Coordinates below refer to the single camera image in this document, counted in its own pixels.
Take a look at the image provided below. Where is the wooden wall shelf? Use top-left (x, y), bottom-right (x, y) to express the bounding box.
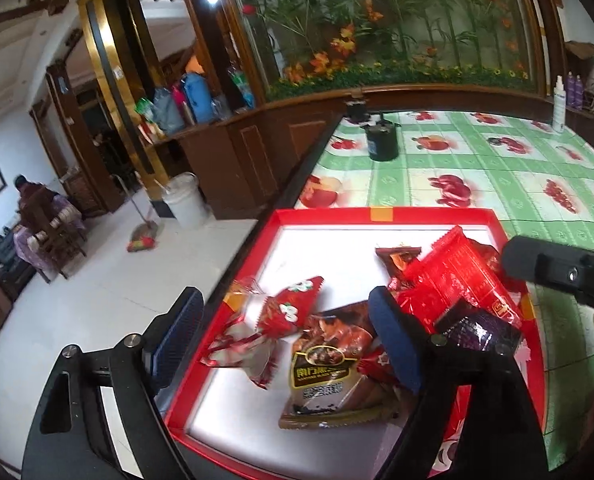
top-left (564, 40), bottom-right (594, 62)

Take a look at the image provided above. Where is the small black object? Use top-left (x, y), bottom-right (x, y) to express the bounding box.
top-left (344, 100), bottom-right (370, 123)

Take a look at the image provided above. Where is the red cardboard box tray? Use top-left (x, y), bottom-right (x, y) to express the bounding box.
top-left (164, 206), bottom-right (548, 480)

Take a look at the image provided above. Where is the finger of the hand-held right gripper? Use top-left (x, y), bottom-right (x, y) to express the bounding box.
top-left (499, 235), bottom-right (594, 312)

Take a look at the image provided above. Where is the wooden chair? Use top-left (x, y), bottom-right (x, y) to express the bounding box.
top-left (20, 187), bottom-right (88, 281)

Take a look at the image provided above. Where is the white spray bottle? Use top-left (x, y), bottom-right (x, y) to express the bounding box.
top-left (552, 76), bottom-right (566, 134)

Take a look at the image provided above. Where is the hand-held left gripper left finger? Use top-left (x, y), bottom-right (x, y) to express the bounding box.
top-left (22, 286), bottom-right (205, 480)

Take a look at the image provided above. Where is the broom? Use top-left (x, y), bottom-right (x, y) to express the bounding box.
top-left (127, 175), bottom-right (160, 253)

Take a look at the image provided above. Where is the black cylindrical container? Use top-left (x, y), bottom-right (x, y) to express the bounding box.
top-left (364, 115), bottom-right (400, 162)

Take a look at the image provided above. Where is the clear plastic scrap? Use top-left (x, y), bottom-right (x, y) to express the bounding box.
top-left (232, 277), bottom-right (263, 301)

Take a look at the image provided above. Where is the white plastic bucket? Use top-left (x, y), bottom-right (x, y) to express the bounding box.
top-left (162, 172), bottom-right (210, 228)

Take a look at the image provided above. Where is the clear red-white snack packet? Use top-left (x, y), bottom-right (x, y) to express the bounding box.
top-left (199, 290), bottom-right (278, 391)

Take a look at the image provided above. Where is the artificial flower display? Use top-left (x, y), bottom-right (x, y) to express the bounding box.
top-left (222, 0), bottom-right (548, 103)

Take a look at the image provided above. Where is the large red snack packet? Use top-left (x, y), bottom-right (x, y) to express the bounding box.
top-left (392, 225), bottom-right (528, 333)

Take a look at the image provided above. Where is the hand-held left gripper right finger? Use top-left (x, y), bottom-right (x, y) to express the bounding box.
top-left (368, 285), bottom-right (550, 480)

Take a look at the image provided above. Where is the wooden cabinet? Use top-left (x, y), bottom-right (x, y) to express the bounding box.
top-left (142, 85), bottom-right (594, 221)

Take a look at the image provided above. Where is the small dark brown snack packet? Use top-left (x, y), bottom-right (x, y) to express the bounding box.
top-left (375, 245), bottom-right (423, 281)

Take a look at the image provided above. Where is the gold trimmed pillar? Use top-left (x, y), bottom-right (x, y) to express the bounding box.
top-left (77, 0), bottom-right (168, 191)

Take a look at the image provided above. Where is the dark purple snack packet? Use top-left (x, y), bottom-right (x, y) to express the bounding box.
top-left (434, 297), bottom-right (522, 361)

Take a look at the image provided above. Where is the green plastic bottle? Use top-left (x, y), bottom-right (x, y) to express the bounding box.
top-left (227, 62), bottom-right (255, 108)

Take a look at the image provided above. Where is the grey-blue bag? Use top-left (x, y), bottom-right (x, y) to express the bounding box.
top-left (152, 87), bottom-right (185, 133)

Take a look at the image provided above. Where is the blue thermos jug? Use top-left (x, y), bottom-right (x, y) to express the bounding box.
top-left (179, 72), bottom-right (215, 123)

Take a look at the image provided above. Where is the brown roast-meat snack packet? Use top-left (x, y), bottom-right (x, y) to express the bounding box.
top-left (278, 300), bottom-right (403, 431)

